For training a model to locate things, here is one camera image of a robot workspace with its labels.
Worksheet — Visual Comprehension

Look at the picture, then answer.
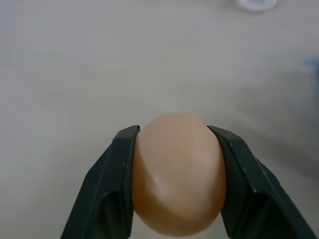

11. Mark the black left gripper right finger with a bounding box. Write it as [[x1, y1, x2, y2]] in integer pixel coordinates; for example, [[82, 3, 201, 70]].
[[206, 125, 319, 239]]

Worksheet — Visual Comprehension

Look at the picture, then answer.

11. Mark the brown egg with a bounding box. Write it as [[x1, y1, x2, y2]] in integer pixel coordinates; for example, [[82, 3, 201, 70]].
[[132, 112, 227, 237]]

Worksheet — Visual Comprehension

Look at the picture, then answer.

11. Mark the white round object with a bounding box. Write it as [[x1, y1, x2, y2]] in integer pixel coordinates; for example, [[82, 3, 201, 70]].
[[236, 0, 278, 11]]

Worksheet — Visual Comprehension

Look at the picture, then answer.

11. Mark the blue object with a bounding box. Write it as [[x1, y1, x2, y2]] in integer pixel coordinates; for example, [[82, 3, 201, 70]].
[[303, 57, 319, 73]]

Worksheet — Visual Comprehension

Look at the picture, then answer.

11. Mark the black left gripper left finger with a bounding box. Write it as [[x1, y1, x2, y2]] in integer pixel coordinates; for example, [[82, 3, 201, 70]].
[[60, 124, 142, 239]]

